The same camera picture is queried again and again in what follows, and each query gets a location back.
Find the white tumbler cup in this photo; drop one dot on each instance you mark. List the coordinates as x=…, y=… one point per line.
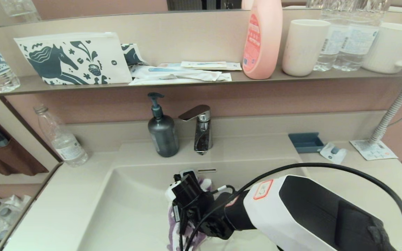
x=303, y=48

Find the blue soap tray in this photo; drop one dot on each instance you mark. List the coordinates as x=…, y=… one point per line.
x=306, y=143

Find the purple white striped towel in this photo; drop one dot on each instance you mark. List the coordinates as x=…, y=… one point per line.
x=173, y=237

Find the pink lotion bottle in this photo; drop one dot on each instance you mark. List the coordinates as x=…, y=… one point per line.
x=264, y=45

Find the white horse print pouch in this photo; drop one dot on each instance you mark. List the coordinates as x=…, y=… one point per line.
x=66, y=59

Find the white ceramic mug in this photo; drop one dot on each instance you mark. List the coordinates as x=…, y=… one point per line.
x=389, y=48

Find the clear water bottle white label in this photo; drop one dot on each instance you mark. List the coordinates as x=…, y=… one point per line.
x=357, y=42
x=330, y=45

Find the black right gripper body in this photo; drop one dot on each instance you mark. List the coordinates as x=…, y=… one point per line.
x=192, y=212

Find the long white toothbrush packet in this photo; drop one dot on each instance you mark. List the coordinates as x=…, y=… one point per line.
x=175, y=72

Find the grey wall shelf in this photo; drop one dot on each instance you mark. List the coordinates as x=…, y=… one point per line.
x=236, y=78

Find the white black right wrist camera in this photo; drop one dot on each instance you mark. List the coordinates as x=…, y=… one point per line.
x=187, y=188

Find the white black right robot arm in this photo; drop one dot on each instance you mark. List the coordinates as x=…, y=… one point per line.
x=291, y=216

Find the chrome sink faucet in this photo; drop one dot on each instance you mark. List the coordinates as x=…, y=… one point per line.
x=202, y=136

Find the slim clear plastic bottle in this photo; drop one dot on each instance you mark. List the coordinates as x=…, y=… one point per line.
x=65, y=143

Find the beige sink basin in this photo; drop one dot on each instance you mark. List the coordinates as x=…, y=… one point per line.
x=124, y=216

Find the small blue print pouch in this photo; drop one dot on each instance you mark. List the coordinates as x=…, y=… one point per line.
x=132, y=54

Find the wall mirror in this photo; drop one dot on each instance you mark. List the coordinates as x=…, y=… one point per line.
x=82, y=7

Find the grey soap pump bottle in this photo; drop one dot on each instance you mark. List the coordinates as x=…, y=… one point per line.
x=163, y=136

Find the small cream sachet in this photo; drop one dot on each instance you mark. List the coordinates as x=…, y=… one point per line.
x=202, y=65

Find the white printed paper card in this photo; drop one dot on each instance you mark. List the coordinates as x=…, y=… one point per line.
x=379, y=151

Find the small white blue sachet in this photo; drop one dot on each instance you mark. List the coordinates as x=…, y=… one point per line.
x=333, y=153

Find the flat white sachet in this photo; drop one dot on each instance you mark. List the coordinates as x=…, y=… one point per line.
x=188, y=81

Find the white blue edged sachet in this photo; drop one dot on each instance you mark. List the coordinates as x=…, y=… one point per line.
x=236, y=66

